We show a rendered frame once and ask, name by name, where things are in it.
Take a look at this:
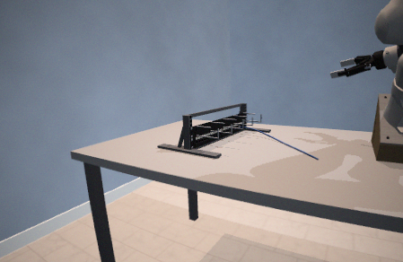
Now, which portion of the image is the black patch panel rack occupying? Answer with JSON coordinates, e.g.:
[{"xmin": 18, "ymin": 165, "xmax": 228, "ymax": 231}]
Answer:
[{"xmin": 157, "ymin": 103, "xmax": 255, "ymax": 159}]

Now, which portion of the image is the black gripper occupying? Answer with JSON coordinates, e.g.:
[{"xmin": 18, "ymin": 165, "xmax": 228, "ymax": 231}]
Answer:
[{"xmin": 330, "ymin": 50, "xmax": 387, "ymax": 79}]

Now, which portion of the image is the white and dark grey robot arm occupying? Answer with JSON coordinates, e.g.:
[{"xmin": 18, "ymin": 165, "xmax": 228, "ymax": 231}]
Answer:
[{"xmin": 374, "ymin": 0, "xmax": 403, "ymax": 135}]

